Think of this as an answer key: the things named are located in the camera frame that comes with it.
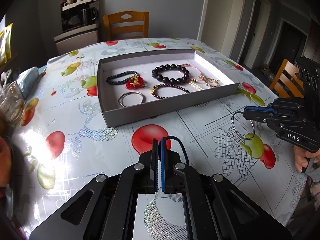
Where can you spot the fruit pattern tablecloth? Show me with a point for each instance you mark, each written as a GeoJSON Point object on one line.
{"type": "Point", "coordinates": [65, 142]}

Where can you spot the clear glass jar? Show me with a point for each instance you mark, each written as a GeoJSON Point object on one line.
{"type": "Point", "coordinates": [12, 104]}

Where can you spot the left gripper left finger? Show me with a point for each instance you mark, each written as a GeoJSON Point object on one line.
{"type": "Point", "coordinates": [105, 208]}

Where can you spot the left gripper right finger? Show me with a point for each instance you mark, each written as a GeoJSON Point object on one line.
{"type": "Point", "coordinates": [214, 208]}

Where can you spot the silver ring bangle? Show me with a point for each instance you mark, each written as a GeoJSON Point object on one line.
{"type": "Point", "coordinates": [236, 131]}

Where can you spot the light blue tissue pack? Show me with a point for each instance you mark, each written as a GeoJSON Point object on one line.
{"type": "Point", "coordinates": [26, 80]}

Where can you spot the black coffee machine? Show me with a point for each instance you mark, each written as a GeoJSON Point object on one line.
{"type": "Point", "coordinates": [79, 14]}

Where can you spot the grey shallow box tray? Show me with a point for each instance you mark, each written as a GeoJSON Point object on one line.
{"type": "Point", "coordinates": [158, 98]}

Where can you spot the yellow snack bag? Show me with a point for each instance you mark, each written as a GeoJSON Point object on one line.
{"type": "Point", "coordinates": [5, 44]}

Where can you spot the silver bangle in tray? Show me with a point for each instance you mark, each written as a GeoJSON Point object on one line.
{"type": "Point", "coordinates": [131, 99]}

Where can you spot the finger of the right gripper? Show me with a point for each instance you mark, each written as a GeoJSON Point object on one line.
{"type": "Point", "coordinates": [258, 116]}
{"type": "Point", "coordinates": [260, 109]}

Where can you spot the right hand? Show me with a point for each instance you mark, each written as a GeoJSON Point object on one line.
{"type": "Point", "coordinates": [301, 157]}

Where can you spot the wooden chair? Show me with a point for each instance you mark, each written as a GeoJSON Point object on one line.
{"type": "Point", "coordinates": [286, 83]}
{"type": "Point", "coordinates": [126, 25]}

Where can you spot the grey small cabinet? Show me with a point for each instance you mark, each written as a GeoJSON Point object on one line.
{"type": "Point", "coordinates": [77, 38]}

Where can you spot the pearl gold hair clip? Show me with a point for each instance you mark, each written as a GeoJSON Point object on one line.
{"type": "Point", "coordinates": [195, 85]}

